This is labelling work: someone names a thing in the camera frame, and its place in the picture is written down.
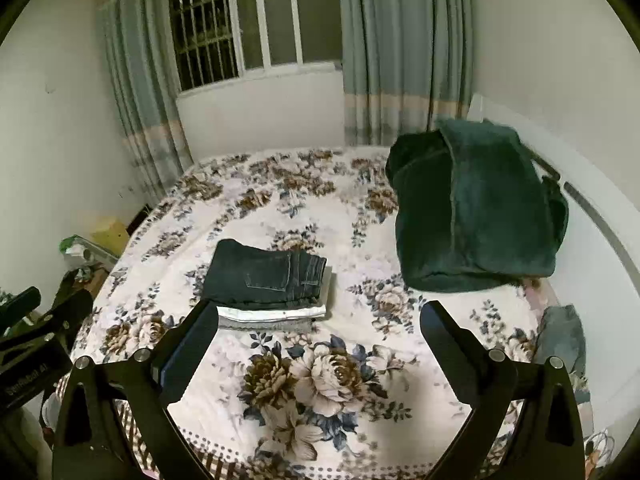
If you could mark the brown wooden nightstand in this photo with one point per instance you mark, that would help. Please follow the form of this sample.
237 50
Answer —
85 280

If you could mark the yellow box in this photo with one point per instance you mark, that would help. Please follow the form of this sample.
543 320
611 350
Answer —
112 235

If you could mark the teal striped curtain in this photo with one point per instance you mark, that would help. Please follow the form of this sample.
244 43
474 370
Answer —
400 50
140 85

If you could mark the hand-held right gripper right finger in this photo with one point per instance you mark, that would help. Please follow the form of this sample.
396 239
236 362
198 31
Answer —
447 355

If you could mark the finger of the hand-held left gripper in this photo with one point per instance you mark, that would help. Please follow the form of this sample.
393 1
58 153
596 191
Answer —
65 312
17 306

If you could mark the white curved headboard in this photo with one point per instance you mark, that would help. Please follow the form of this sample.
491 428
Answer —
600 240

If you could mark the folded grey pants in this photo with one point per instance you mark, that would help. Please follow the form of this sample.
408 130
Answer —
270 326

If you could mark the light blue denim shorts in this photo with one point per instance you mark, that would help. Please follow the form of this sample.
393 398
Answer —
562 335

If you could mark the dark green plush blanket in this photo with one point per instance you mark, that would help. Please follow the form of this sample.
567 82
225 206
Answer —
475 210

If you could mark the green white packet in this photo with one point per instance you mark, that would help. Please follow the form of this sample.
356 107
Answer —
75 247

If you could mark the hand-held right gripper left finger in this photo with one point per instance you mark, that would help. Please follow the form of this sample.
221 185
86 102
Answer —
187 355

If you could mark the barred window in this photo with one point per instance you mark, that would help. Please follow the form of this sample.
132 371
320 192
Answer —
280 10

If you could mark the bed with floral cover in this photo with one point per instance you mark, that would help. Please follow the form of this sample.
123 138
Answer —
325 220

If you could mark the dark blue jeans pants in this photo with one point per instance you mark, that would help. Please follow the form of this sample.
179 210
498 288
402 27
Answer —
260 275

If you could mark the white pants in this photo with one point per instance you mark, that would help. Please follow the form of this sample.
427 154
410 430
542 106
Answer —
280 314

